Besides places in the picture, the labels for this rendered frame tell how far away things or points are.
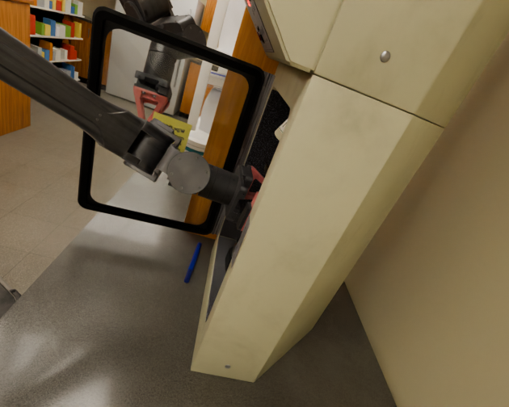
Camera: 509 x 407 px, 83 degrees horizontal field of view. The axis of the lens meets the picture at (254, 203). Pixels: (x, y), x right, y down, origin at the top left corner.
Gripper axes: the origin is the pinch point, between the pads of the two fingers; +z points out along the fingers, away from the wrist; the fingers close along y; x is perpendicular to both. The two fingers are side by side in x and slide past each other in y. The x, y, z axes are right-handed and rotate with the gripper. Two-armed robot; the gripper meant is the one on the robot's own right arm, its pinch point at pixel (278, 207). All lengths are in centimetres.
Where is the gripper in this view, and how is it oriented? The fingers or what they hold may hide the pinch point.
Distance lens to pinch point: 52.5
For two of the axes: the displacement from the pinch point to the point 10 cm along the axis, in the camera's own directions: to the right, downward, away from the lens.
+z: 9.1, 3.3, 2.7
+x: -4.1, 8.2, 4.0
